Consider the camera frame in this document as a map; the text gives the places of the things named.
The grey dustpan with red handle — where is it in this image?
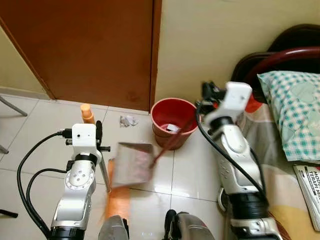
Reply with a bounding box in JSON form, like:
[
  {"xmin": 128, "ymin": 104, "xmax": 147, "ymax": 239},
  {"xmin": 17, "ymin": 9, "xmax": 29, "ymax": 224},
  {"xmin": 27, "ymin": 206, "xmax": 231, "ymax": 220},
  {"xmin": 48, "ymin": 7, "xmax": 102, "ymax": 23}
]
[{"xmin": 111, "ymin": 116, "xmax": 197, "ymax": 190}]

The orange broom with silver pole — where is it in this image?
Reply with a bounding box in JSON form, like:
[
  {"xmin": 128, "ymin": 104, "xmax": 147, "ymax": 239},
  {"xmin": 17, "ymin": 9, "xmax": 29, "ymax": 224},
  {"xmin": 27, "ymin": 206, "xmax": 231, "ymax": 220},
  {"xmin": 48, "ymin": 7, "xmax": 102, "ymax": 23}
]
[{"xmin": 80, "ymin": 102, "xmax": 132, "ymax": 223}]

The crumpled white paper ball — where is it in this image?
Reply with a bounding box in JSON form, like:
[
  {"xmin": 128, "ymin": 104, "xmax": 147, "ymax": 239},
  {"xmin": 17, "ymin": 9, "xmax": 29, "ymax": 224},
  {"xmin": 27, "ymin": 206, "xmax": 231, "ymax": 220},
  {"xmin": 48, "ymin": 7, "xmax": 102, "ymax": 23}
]
[{"xmin": 119, "ymin": 114, "xmax": 139, "ymax": 129}]

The small orange item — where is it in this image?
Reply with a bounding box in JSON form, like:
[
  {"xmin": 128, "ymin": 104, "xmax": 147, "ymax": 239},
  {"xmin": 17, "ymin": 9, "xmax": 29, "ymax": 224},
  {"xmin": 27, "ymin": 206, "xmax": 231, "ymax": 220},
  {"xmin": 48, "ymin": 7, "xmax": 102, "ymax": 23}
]
[{"xmin": 245, "ymin": 95, "xmax": 263, "ymax": 114}]

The red plastic bucket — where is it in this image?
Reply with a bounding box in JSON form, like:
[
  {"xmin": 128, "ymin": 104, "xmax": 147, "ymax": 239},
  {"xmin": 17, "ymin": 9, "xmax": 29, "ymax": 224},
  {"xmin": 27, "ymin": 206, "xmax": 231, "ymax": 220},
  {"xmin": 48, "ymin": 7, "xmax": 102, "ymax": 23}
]
[{"xmin": 150, "ymin": 97, "xmax": 199, "ymax": 151}]

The white paper scrap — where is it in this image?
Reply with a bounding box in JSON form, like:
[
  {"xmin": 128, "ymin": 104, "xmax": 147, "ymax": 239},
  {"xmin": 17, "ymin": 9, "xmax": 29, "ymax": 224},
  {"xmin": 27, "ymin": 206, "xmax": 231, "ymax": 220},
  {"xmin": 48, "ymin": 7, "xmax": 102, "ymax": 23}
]
[{"xmin": 166, "ymin": 124, "xmax": 182, "ymax": 134}]

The patterned beige bedsheet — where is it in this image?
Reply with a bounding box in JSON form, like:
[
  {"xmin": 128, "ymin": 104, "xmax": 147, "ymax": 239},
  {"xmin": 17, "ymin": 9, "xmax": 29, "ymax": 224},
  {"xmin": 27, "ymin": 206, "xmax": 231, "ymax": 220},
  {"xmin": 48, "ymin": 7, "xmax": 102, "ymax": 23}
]
[{"xmin": 235, "ymin": 107, "xmax": 320, "ymax": 240}]

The green checkered pillow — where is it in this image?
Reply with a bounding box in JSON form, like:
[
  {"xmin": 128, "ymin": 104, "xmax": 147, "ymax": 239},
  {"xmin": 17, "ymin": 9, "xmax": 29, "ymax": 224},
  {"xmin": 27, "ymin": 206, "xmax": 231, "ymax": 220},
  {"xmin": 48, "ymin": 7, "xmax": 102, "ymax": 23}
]
[{"xmin": 256, "ymin": 70, "xmax": 320, "ymax": 162}]

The brown wooden door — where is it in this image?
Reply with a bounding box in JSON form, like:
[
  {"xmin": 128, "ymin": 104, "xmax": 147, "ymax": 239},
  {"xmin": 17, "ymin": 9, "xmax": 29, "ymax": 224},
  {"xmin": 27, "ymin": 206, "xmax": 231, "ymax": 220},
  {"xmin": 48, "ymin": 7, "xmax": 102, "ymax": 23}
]
[{"xmin": 0, "ymin": 0, "xmax": 163, "ymax": 112}]

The grey metal furniture leg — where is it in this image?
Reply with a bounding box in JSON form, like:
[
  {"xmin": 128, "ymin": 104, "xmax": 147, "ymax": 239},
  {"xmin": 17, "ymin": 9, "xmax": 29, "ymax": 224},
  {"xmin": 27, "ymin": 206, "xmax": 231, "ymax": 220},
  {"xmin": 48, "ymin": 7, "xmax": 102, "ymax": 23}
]
[{"xmin": 0, "ymin": 95, "xmax": 29, "ymax": 118}]

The black headboard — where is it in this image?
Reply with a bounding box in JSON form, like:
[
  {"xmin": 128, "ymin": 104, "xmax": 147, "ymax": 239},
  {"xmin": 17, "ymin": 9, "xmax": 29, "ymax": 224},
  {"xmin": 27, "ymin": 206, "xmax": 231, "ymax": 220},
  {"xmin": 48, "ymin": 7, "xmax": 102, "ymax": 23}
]
[{"xmin": 231, "ymin": 23, "xmax": 320, "ymax": 101}]

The white and red book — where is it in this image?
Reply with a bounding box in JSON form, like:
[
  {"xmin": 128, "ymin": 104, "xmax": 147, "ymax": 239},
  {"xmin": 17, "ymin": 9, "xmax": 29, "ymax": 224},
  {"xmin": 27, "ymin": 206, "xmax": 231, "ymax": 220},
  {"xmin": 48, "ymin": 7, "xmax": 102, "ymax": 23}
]
[{"xmin": 292, "ymin": 164, "xmax": 320, "ymax": 232}]

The grey right robot leg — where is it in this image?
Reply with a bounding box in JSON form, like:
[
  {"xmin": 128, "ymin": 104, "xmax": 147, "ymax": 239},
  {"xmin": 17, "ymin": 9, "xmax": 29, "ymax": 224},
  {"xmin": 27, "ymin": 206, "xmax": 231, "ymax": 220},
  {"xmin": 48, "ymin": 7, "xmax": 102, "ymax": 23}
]
[{"xmin": 164, "ymin": 209, "xmax": 217, "ymax": 240}]

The black furniture foot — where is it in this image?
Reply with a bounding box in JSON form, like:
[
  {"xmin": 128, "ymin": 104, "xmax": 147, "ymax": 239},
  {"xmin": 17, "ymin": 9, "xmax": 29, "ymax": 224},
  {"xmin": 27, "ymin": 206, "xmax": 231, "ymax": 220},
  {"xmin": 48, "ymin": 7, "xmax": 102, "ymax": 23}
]
[{"xmin": 0, "ymin": 210, "xmax": 19, "ymax": 219}]

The brown fibre brush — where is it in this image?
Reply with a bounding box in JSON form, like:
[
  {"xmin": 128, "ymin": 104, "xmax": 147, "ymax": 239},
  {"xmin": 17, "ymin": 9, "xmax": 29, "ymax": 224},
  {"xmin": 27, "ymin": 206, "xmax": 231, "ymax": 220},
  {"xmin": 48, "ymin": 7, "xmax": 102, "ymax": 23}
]
[{"xmin": 267, "ymin": 210, "xmax": 292, "ymax": 240}]

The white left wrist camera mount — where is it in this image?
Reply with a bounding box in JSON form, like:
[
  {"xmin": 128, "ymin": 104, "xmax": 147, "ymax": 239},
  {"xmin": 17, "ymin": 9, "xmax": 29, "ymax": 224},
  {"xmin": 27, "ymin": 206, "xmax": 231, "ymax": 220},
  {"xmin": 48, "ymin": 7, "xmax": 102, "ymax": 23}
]
[{"xmin": 71, "ymin": 123, "xmax": 99, "ymax": 162}]

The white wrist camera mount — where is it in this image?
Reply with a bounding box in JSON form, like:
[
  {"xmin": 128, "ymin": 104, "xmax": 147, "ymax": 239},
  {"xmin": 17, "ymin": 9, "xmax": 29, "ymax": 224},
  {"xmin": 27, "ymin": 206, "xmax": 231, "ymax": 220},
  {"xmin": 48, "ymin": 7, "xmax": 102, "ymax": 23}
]
[
  {"xmin": 206, "ymin": 81, "xmax": 253, "ymax": 128},
  {"xmin": 71, "ymin": 123, "xmax": 99, "ymax": 162}
]

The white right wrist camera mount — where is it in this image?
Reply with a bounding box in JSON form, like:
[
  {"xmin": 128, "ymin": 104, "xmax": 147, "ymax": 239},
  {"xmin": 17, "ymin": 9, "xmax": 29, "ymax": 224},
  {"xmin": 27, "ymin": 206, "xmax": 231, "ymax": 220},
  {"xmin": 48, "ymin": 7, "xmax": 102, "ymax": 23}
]
[{"xmin": 206, "ymin": 81, "xmax": 253, "ymax": 128}]

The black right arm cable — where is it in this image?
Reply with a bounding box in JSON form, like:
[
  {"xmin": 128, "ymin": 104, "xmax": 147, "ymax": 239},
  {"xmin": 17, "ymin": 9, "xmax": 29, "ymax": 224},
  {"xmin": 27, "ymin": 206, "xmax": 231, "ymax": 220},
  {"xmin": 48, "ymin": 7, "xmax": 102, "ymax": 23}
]
[{"xmin": 194, "ymin": 100, "xmax": 268, "ymax": 198}]

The dark red bed frame tube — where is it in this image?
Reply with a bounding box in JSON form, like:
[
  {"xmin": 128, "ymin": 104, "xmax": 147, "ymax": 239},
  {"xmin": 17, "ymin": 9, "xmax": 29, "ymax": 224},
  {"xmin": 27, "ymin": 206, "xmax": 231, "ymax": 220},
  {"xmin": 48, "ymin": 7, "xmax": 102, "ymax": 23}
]
[{"xmin": 243, "ymin": 46, "xmax": 320, "ymax": 93}]

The short black left arm cable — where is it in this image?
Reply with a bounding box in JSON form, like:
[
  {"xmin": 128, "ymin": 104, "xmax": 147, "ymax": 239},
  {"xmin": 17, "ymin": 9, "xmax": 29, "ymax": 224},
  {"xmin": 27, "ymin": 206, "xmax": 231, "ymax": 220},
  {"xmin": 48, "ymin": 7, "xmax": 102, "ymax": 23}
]
[{"xmin": 26, "ymin": 168, "xmax": 68, "ymax": 221}]

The long black left arm cable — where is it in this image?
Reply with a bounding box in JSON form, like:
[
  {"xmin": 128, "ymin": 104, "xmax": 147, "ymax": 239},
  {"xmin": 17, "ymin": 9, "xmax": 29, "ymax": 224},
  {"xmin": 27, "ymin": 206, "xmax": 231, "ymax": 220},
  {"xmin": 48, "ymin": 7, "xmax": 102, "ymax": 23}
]
[{"xmin": 16, "ymin": 129, "xmax": 74, "ymax": 238}]

